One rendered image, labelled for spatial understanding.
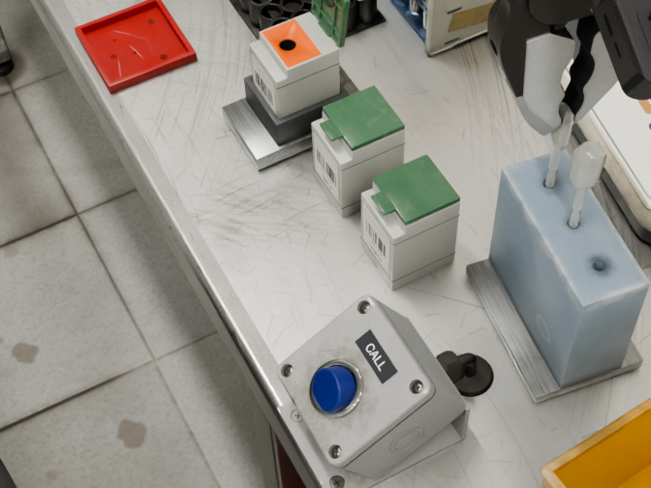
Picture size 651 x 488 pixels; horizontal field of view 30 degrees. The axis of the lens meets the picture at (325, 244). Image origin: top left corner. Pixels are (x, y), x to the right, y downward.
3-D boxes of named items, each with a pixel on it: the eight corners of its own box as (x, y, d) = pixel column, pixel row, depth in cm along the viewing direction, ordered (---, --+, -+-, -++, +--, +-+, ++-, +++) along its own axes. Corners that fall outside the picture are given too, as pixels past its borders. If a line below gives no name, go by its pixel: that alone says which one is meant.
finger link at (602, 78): (569, 53, 69) (591, -77, 61) (618, 127, 65) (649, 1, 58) (518, 69, 68) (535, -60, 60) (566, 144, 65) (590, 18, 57)
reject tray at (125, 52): (76, 35, 90) (74, 27, 89) (160, 3, 92) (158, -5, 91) (110, 94, 86) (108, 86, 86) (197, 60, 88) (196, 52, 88)
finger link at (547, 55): (511, 71, 68) (533, -59, 60) (559, 146, 65) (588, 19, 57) (460, 85, 67) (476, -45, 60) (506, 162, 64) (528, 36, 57)
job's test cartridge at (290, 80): (254, 101, 84) (247, 36, 79) (314, 76, 85) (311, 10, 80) (280, 139, 82) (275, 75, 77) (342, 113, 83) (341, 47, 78)
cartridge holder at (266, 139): (223, 120, 85) (218, 84, 82) (336, 73, 87) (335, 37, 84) (258, 172, 82) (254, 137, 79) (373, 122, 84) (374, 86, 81)
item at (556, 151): (523, 264, 75) (549, 137, 65) (535, 261, 75) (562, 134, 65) (529, 274, 75) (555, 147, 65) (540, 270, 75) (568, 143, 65)
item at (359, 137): (313, 177, 82) (309, 109, 76) (374, 150, 83) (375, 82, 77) (341, 219, 80) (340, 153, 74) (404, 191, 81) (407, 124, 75)
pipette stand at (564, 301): (465, 273, 77) (477, 174, 69) (565, 241, 78) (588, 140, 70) (534, 406, 71) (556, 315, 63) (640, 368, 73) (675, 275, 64)
